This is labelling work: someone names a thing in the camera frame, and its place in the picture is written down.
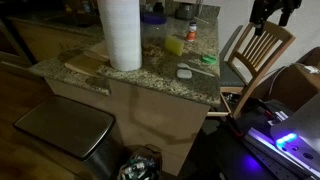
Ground green round lid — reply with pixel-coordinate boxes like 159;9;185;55
201;55;217;64

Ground open wooden drawer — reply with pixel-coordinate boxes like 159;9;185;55
207;87;244;118

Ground wooden chair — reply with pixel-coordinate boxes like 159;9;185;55
219;21;296;106

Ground clear jar purple lid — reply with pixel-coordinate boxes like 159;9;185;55
141;12;167;51

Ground bag of recyclables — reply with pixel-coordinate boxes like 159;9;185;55
117;144;163;180

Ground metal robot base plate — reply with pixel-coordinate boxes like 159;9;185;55
244;128;320;180

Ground small orange white bottle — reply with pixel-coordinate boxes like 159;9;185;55
186;22;197;42

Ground cardboard box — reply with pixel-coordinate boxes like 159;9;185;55
269;47;320;111

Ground dark metal pot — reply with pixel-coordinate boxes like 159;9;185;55
175;3;195;20

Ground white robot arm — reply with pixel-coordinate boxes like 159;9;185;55
250;0;320;170

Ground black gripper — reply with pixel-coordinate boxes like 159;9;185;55
249;0;302;36

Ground wooden cutting board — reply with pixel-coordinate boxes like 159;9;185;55
64;41;110;77

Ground white paper towel roll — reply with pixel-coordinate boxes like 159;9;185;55
97;0;142;71

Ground stainless steel trash can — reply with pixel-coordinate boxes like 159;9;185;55
14;96;123;180

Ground yellow green sponge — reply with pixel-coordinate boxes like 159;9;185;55
164;36;184;56

